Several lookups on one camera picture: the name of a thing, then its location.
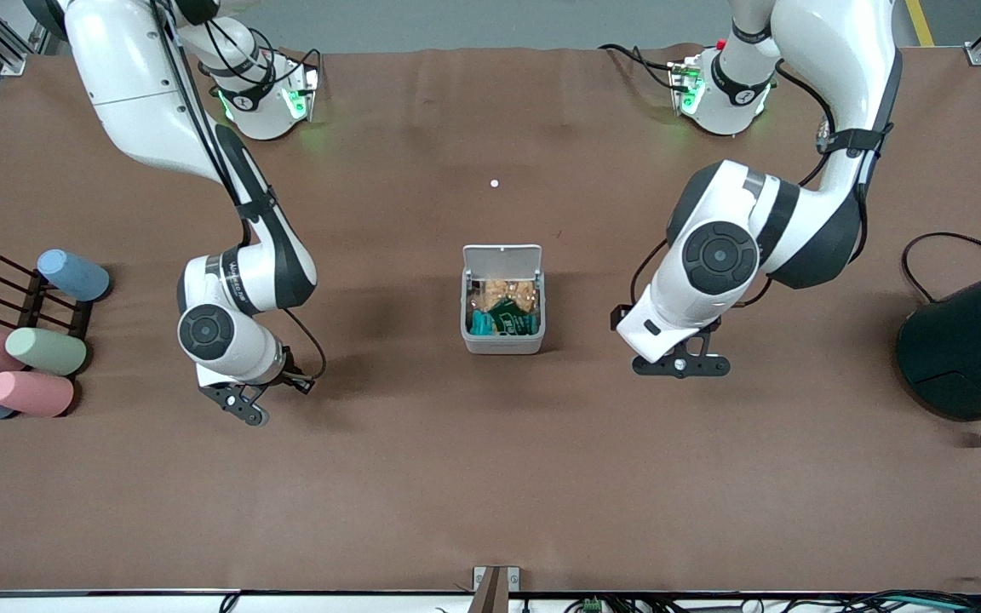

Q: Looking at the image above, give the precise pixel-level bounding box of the grey square storage box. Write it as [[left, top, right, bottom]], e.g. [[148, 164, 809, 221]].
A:
[[461, 244, 547, 356]]

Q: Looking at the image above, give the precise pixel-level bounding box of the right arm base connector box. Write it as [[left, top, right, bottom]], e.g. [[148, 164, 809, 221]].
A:
[[282, 58, 321, 122]]

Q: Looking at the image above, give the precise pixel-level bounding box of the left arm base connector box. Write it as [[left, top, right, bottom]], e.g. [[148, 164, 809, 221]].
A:
[[669, 53, 704, 116]]

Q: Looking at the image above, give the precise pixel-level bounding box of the brown table cover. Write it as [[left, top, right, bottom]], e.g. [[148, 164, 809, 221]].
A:
[[0, 44, 981, 595]]

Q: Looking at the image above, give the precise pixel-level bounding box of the green snack packet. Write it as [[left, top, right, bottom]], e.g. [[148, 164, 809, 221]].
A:
[[490, 298, 540, 335]]

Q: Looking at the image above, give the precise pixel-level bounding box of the orange snack wrapper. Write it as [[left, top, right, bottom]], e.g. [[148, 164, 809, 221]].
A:
[[469, 275, 540, 314]]

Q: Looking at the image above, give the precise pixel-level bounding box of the green cup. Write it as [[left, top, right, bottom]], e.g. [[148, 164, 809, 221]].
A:
[[5, 328, 89, 376]]

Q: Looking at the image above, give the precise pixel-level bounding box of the black cup rack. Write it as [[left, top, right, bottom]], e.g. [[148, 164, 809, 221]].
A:
[[0, 254, 94, 341]]

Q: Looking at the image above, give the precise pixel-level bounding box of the dark teal round appliance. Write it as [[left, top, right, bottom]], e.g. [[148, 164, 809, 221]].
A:
[[896, 258, 981, 422]]

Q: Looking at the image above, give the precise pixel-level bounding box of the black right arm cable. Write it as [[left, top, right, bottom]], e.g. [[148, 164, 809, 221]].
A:
[[146, 0, 327, 384]]

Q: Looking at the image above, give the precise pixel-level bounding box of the metal camera post bracket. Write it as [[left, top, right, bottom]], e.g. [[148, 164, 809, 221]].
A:
[[473, 565, 520, 613]]

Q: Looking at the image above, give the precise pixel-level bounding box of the black base cable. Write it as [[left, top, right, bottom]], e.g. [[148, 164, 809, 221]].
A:
[[598, 43, 680, 90]]

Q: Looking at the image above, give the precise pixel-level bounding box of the black cable bundle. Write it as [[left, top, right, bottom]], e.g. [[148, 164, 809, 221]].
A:
[[831, 579, 981, 613]]

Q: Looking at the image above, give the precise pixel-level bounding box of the black appliance cable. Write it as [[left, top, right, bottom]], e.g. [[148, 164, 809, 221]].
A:
[[901, 232, 981, 305]]

